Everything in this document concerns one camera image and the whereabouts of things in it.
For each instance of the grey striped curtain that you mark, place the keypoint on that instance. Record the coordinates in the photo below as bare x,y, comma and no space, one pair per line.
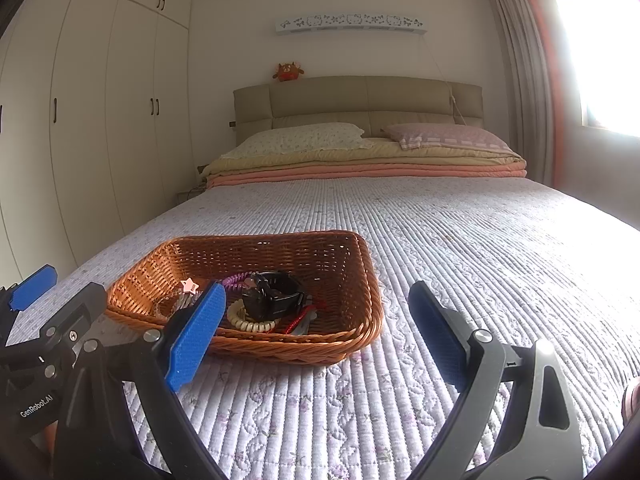
512,17

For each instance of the white wardrobe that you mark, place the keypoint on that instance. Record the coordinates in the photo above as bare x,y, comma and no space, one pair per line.
95,134

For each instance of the beige padded headboard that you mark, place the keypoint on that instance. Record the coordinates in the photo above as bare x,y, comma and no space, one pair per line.
369,102

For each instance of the person's right hand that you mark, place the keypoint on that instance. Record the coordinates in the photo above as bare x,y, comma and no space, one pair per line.
631,400

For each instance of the clear blue hair clip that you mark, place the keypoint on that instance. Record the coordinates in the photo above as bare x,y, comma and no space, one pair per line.
300,326

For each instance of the brown wicker basket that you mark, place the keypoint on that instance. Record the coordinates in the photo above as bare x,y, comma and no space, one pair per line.
334,267

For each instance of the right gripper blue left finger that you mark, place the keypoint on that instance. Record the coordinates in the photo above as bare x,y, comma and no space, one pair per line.
188,333

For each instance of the black wrist watch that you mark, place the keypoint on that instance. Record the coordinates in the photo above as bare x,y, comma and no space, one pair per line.
272,294

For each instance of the red plush toy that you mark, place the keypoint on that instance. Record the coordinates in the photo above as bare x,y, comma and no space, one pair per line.
288,72

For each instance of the white quilted bedspread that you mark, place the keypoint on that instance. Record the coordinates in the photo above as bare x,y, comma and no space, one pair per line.
522,260

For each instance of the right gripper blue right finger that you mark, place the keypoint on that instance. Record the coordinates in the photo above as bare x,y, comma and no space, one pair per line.
445,333

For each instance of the white hello kitty wall shelf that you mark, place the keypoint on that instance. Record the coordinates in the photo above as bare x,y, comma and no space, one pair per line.
314,22

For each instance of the folded yellow pink blanket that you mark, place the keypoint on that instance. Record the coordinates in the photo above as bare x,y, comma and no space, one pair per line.
384,158

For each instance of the bright window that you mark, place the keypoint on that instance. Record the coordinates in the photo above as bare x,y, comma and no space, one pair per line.
602,43

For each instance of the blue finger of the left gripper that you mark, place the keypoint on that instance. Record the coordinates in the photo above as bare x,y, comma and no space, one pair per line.
23,295

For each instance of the pink pillow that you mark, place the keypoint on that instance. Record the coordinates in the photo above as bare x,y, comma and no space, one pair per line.
426,135

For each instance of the cream floral pillow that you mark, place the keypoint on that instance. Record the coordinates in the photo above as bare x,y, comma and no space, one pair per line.
328,136

